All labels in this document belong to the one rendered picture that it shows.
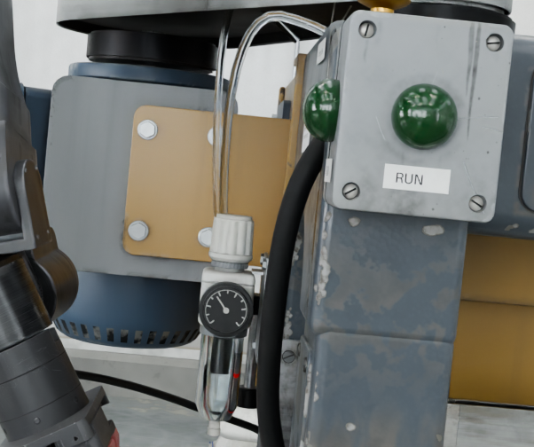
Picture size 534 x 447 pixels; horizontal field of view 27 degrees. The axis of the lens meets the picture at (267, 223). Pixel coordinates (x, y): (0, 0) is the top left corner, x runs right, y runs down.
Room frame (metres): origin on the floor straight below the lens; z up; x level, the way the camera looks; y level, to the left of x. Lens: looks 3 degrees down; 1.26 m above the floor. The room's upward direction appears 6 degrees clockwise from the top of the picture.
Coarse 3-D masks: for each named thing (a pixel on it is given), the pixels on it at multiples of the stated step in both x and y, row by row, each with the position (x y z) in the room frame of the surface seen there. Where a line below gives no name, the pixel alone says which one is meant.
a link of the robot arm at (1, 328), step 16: (0, 256) 0.75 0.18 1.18; (16, 256) 0.73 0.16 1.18; (0, 272) 0.69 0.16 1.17; (16, 272) 0.70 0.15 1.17; (32, 272) 0.75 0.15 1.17; (0, 288) 0.69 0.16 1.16; (16, 288) 0.69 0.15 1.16; (32, 288) 0.71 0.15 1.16; (0, 304) 0.69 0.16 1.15; (16, 304) 0.69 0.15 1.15; (32, 304) 0.70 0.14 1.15; (0, 320) 0.69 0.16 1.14; (16, 320) 0.69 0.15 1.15; (32, 320) 0.70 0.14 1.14; (48, 320) 0.71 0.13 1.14; (0, 336) 0.68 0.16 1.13; (16, 336) 0.69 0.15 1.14
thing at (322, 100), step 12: (324, 84) 0.52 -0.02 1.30; (336, 84) 0.52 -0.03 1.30; (312, 96) 0.52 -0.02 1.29; (324, 96) 0.51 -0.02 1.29; (336, 96) 0.51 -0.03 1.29; (312, 108) 0.51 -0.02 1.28; (324, 108) 0.51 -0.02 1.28; (336, 108) 0.51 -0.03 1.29; (312, 120) 0.51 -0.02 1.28; (324, 120) 0.51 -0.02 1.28; (336, 120) 0.51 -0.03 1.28; (312, 132) 0.52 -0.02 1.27; (324, 132) 0.51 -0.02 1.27
